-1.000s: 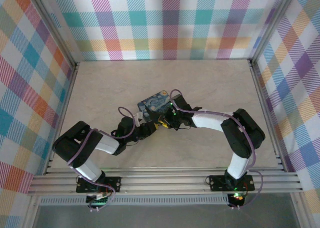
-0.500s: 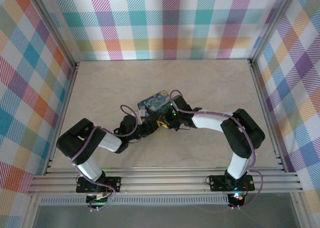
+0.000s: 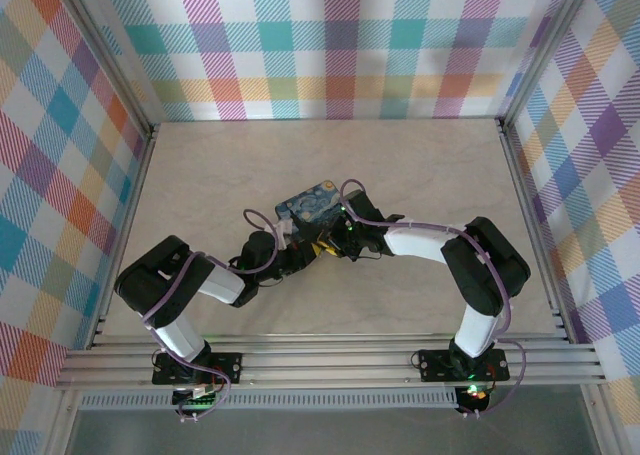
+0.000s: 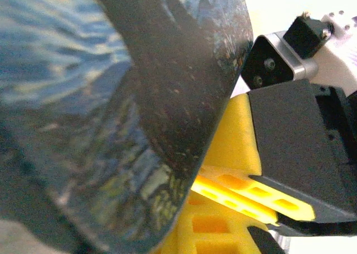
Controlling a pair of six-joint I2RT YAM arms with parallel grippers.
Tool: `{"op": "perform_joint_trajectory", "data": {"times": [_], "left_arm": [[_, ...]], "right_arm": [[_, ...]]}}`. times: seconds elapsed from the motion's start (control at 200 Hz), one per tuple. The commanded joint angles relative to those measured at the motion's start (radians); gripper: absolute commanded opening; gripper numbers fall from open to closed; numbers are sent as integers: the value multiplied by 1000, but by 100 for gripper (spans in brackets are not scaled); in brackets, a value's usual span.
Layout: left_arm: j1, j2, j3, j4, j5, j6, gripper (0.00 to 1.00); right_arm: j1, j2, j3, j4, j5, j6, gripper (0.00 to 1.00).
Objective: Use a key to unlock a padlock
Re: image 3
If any green circuit board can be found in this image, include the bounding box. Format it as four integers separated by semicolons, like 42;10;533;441
171;384;222;417

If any black controller board with LEDs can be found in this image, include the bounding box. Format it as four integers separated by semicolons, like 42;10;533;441
455;382;492;415

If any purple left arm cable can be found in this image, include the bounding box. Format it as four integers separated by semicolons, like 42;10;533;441
142;208;302;425

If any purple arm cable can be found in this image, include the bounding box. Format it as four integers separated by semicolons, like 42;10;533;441
338;177;527;420
142;208;302;425

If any aluminium base rail beam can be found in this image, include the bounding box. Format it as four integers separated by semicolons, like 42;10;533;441
51;330;609;392

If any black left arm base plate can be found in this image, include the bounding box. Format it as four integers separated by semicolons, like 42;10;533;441
151;351;245;386

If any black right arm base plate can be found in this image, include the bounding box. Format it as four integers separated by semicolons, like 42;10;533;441
417;348;511;382

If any aluminium side rail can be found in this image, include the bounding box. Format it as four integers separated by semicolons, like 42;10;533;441
496;118;577;345
85;121;162;352

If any grey slotted cable duct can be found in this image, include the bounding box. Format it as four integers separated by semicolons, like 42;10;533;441
78;391;459;411

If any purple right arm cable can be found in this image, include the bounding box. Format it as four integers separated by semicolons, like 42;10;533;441
338;177;527;420

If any aluminium frame post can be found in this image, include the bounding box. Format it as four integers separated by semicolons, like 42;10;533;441
48;0;162;132
496;0;592;127

